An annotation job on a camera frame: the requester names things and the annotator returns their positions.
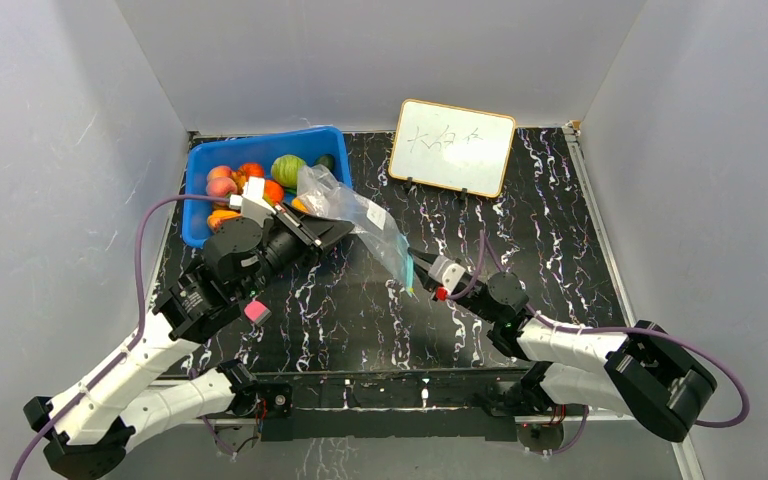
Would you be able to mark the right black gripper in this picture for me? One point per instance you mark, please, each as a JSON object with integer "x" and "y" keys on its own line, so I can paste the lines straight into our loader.
{"x": 432, "y": 277}

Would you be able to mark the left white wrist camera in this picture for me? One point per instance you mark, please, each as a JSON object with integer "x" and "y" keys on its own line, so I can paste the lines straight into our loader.
{"x": 251, "y": 203}

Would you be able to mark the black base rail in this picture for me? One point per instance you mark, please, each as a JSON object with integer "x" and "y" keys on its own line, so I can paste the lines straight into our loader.
{"x": 406, "y": 404}

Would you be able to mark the pink peach toy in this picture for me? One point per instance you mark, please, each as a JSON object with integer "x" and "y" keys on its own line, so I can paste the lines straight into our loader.
{"x": 221, "y": 171}
{"x": 221, "y": 187}

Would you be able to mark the pink white cube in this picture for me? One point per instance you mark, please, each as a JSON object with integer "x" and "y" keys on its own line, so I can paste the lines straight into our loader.
{"x": 257, "y": 313}

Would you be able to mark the white dry-erase board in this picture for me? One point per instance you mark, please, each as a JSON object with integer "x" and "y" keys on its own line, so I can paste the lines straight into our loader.
{"x": 453, "y": 148}

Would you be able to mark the orange pumpkin toy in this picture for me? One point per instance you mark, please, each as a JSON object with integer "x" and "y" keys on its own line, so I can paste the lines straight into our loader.
{"x": 249, "y": 169}

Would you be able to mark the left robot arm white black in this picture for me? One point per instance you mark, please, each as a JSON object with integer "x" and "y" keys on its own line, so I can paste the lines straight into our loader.
{"x": 88, "y": 429}

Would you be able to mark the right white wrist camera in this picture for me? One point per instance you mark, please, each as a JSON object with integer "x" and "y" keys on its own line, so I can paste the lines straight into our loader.
{"x": 445, "y": 275}

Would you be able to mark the hot dog bun toy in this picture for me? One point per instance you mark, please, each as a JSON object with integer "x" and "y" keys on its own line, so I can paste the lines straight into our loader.
{"x": 218, "y": 217}

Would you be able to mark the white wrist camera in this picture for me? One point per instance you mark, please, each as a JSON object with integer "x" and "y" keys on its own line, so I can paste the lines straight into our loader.
{"x": 445, "y": 275}
{"x": 251, "y": 203}

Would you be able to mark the blue plastic bin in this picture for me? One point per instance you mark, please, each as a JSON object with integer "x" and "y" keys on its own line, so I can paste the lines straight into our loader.
{"x": 308, "y": 144}

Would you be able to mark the green round melon toy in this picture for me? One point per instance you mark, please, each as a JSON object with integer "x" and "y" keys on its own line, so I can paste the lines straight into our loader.
{"x": 285, "y": 170}

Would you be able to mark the clear zip top bag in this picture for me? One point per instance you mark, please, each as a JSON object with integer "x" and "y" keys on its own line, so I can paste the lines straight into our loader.
{"x": 324, "y": 196}

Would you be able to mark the orange tangerine toy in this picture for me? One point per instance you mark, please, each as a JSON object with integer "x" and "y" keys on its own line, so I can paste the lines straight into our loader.
{"x": 273, "y": 192}

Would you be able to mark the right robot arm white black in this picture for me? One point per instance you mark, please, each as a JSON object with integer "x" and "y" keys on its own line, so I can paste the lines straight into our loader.
{"x": 641, "y": 374}

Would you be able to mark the dark green avocado toy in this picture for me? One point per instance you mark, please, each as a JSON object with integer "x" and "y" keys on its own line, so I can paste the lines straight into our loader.
{"x": 327, "y": 161}

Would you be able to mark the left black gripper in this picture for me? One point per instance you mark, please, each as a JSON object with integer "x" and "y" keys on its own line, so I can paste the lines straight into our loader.
{"x": 323, "y": 230}

